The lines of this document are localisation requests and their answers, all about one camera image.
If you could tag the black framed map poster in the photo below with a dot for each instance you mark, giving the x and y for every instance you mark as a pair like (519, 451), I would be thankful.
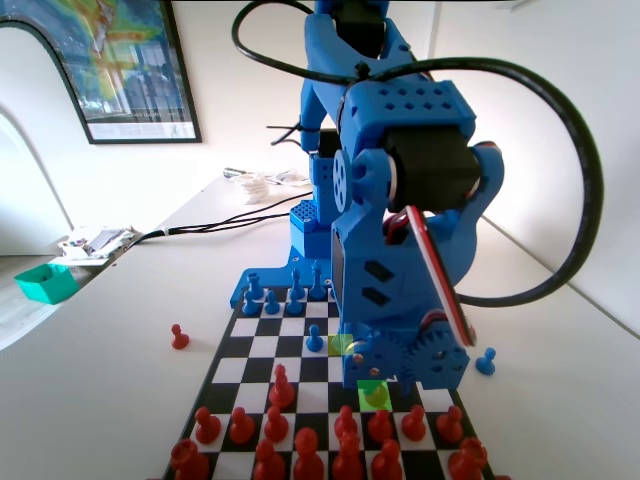
(125, 60)

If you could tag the black white chessboard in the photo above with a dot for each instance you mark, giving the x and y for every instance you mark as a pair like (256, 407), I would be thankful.
(250, 360)

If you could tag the red chess queen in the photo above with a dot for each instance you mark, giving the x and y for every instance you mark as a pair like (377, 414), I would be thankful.
(347, 460)

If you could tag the white paper packet pile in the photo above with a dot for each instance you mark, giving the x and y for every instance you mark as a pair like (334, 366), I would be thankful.
(95, 245)

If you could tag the red chess pawn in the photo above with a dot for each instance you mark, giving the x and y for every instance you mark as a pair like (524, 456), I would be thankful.
(450, 425)
(346, 420)
(414, 424)
(241, 427)
(206, 427)
(380, 427)
(275, 426)
(179, 340)

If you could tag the blue chess pawn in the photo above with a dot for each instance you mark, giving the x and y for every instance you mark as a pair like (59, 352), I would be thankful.
(248, 307)
(271, 305)
(486, 362)
(293, 307)
(313, 342)

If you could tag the black zip tie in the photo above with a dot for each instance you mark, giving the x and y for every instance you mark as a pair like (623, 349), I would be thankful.
(300, 131)
(358, 71)

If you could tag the blue geared gripper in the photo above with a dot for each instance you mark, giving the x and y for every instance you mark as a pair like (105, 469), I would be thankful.
(400, 361)

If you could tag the blue chess rook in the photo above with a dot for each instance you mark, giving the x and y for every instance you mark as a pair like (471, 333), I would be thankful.
(253, 285)

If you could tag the green plastic bin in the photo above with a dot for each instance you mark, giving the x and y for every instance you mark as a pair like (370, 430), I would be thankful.
(50, 290)

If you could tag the blue arm base plate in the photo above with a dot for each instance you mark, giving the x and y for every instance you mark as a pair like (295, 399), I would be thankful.
(265, 280)

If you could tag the blue chess bishop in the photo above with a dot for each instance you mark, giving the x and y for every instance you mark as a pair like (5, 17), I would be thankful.
(296, 281)

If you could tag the red chess bishop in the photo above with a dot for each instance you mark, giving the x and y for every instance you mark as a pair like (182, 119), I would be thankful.
(270, 462)
(387, 462)

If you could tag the white ribbed printed part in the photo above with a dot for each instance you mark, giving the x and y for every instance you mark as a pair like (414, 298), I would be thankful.
(256, 189)

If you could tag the red white servo ribbon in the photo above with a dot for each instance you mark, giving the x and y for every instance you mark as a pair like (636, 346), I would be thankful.
(452, 300)

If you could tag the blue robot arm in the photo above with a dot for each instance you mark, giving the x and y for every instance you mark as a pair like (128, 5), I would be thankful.
(410, 110)

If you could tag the red chess rook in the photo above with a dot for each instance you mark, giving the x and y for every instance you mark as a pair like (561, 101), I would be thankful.
(189, 461)
(467, 459)

